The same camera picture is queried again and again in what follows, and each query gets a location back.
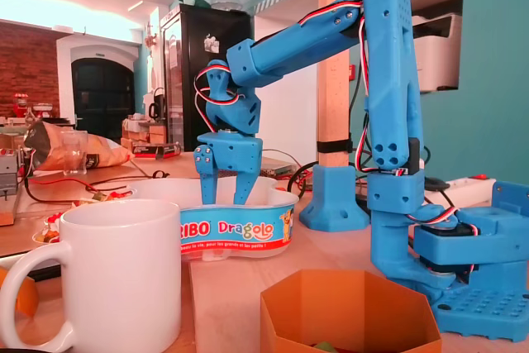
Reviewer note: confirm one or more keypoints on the black kettle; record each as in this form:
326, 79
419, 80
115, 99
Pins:
156, 109

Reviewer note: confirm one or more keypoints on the clear lid with gummies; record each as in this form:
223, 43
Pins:
49, 233

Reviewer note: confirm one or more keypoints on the brown chip bag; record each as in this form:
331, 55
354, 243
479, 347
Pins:
103, 154

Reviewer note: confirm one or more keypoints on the white ceramic mug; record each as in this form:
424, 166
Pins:
124, 266

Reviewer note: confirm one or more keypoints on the clear drinking glass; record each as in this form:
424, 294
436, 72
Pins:
74, 158

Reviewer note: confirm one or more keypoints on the Haribo Dragolo candy tub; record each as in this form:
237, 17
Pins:
231, 229

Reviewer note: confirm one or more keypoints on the red white kitchen appliance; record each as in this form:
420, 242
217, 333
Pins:
42, 111

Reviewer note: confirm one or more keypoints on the white fridge magnet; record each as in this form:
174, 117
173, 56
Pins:
211, 44

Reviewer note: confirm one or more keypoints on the grey metal robot arm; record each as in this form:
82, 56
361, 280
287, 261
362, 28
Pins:
8, 171

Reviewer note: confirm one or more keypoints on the black fridge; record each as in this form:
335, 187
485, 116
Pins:
194, 101

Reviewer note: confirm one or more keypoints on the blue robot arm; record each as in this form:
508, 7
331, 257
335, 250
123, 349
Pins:
388, 80

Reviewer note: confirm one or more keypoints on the dark arched door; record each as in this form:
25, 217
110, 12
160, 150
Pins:
103, 101

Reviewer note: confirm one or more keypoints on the red black flat box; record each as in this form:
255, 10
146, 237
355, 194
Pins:
157, 149

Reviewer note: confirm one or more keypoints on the white power strip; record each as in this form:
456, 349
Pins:
467, 194

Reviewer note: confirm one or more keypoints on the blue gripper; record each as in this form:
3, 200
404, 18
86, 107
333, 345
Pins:
236, 153

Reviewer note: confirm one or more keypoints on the metal mesh power supply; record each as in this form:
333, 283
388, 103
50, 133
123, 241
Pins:
277, 168

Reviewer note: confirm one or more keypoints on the hanging wall ornament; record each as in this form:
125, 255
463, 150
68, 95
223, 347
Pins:
151, 39

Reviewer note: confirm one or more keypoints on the large light wooden board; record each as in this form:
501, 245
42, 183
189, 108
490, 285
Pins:
239, 299

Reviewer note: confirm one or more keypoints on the orange hexagonal cup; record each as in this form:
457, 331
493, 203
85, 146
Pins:
351, 307

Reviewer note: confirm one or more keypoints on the blue post base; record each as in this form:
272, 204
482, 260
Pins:
330, 204

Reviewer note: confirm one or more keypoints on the white printer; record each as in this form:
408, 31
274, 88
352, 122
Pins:
438, 55

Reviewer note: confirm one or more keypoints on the clear glass dome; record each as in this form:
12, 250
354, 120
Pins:
226, 1

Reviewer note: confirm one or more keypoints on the small green object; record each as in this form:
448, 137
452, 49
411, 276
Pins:
324, 346

